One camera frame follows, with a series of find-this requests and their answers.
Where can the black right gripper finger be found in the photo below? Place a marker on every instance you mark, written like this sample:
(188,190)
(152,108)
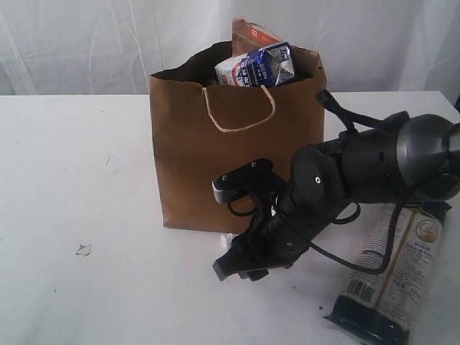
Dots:
(226,266)

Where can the dark blue noodle package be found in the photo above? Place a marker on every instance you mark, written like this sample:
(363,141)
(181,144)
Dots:
(378,309)

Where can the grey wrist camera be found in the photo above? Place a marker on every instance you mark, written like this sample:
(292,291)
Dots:
(254,178)

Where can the white curtain backdrop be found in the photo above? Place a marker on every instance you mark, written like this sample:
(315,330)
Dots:
(90,47)

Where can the white candy leftmost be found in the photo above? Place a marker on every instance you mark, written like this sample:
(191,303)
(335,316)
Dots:
(226,240)

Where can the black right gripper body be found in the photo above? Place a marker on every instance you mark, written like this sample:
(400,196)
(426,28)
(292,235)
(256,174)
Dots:
(277,236)

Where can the small torn paper scrap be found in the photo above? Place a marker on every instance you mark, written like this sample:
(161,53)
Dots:
(84,250)

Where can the blue white milk carton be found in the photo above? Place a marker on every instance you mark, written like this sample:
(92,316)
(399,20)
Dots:
(269,66)

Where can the brown kraft stand-up pouch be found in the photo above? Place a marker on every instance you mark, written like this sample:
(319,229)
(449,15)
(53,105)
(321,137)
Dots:
(248,36)

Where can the brown paper shopping bag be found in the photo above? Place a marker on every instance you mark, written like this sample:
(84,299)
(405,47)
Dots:
(201,130)

